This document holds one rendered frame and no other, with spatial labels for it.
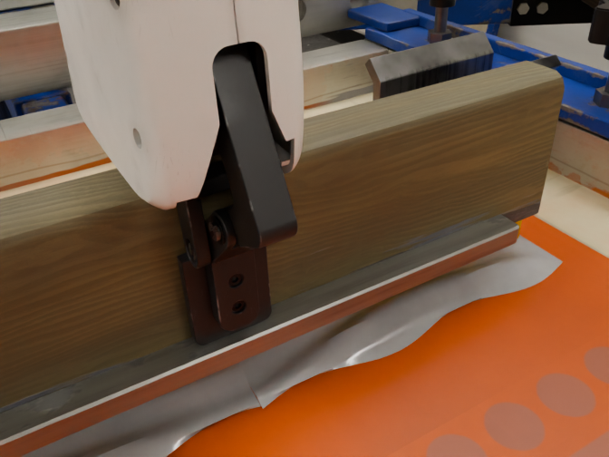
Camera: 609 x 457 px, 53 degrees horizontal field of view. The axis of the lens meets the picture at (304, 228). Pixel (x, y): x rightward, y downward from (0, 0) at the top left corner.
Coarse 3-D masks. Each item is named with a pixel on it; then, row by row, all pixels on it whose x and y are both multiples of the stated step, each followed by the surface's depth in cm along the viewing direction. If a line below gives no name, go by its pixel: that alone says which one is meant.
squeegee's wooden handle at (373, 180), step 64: (512, 64) 29; (320, 128) 23; (384, 128) 24; (448, 128) 25; (512, 128) 27; (64, 192) 20; (128, 192) 20; (320, 192) 23; (384, 192) 25; (448, 192) 27; (512, 192) 30; (0, 256) 18; (64, 256) 19; (128, 256) 20; (320, 256) 25; (384, 256) 27; (0, 320) 19; (64, 320) 20; (128, 320) 21; (0, 384) 20; (64, 384) 21
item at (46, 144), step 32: (320, 64) 49; (352, 64) 51; (320, 96) 51; (352, 96) 52; (0, 128) 41; (32, 128) 41; (64, 128) 41; (576, 128) 38; (0, 160) 40; (32, 160) 41; (64, 160) 42; (96, 160) 43; (576, 160) 39; (608, 160) 37; (608, 192) 37
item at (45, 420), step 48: (480, 240) 28; (336, 288) 26; (384, 288) 26; (192, 336) 23; (240, 336) 23; (288, 336) 24; (96, 384) 22; (144, 384) 22; (0, 432) 20; (48, 432) 20
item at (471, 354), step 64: (576, 256) 33; (448, 320) 29; (512, 320) 29; (576, 320) 29; (320, 384) 26; (384, 384) 26; (448, 384) 26; (512, 384) 26; (320, 448) 23; (384, 448) 23
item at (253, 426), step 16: (240, 416) 25; (256, 416) 25; (208, 432) 24; (224, 432) 24; (240, 432) 24; (256, 432) 24; (272, 432) 24; (192, 448) 24; (208, 448) 24; (224, 448) 24; (240, 448) 23; (256, 448) 23; (272, 448) 23; (288, 448) 23
